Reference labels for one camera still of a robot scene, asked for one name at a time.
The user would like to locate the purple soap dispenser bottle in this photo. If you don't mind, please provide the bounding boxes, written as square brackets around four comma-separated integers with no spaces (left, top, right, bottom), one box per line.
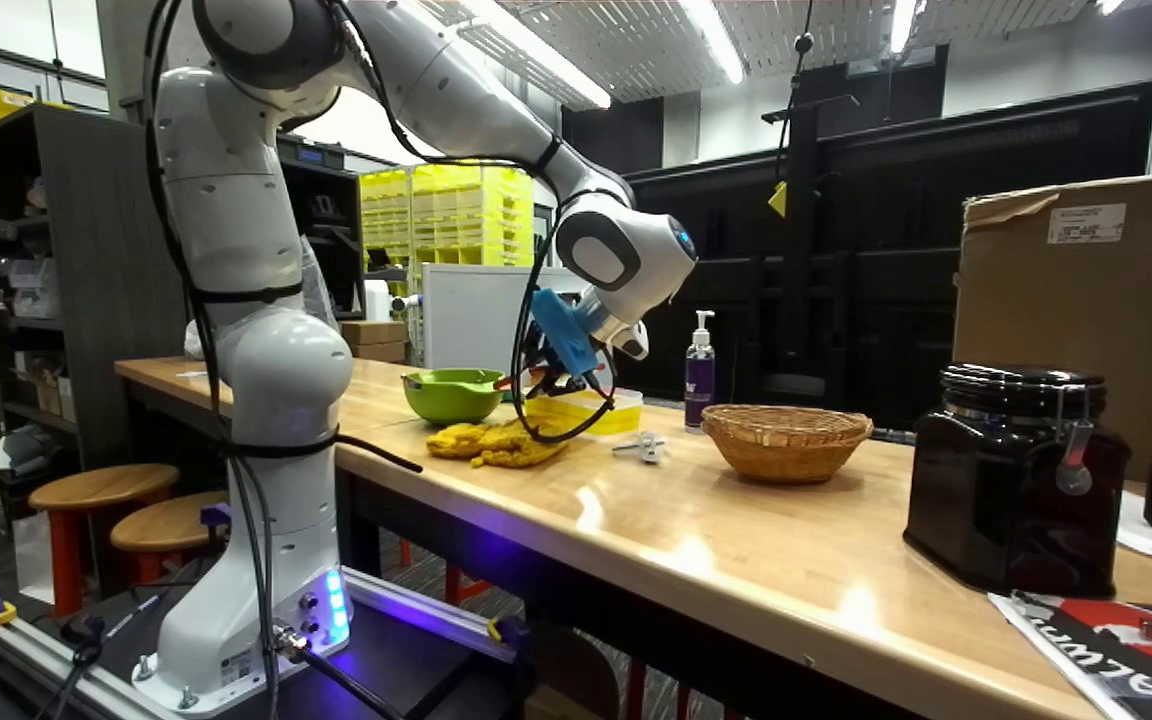
[682,309,716,429]

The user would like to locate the black cable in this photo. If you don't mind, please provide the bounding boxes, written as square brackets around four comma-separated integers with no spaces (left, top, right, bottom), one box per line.
[507,226,622,448]

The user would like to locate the yellow drawer organizer shelf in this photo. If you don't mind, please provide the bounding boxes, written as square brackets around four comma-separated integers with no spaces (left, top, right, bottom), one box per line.
[354,165,537,289]

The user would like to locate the dark glass jar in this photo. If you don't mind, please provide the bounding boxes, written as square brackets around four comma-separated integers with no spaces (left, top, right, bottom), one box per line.
[904,361,1129,595]

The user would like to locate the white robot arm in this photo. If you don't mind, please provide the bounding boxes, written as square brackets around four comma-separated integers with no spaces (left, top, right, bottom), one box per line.
[134,0,697,720]

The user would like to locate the white board panel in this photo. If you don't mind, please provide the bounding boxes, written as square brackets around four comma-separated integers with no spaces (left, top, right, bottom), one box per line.
[423,266,529,373]

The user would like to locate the green plastic bowl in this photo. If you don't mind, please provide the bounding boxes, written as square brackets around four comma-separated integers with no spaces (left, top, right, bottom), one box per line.
[402,370,499,423]

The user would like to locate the large black panel screen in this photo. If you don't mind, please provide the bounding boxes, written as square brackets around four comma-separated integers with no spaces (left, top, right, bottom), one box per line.
[618,85,1152,429]

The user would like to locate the cardboard box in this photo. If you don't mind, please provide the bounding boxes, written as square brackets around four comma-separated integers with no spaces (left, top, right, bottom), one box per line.
[950,178,1152,479]

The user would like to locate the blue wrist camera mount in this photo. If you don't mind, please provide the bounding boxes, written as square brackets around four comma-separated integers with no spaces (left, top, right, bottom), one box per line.
[529,289,596,377]

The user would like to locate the round wooden stool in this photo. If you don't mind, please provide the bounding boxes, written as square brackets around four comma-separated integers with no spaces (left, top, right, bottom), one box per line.
[26,463,180,616]
[108,494,231,584]

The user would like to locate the magazine on table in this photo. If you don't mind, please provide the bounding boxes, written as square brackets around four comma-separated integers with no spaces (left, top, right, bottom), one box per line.
[986,591,1152,720]

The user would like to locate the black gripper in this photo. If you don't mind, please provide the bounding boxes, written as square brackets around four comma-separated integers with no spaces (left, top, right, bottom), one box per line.
[537,316,649,391]

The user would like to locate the woven wicker basket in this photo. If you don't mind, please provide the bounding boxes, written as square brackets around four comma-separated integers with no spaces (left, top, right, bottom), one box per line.
[705,406,872,485]

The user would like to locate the yellow knitted cloth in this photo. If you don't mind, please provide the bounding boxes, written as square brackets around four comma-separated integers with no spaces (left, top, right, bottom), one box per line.
[423,419,560,467]

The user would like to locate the yellow plastic container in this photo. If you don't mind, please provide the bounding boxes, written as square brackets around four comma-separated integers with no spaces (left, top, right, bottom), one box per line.
[524,389,645,437]

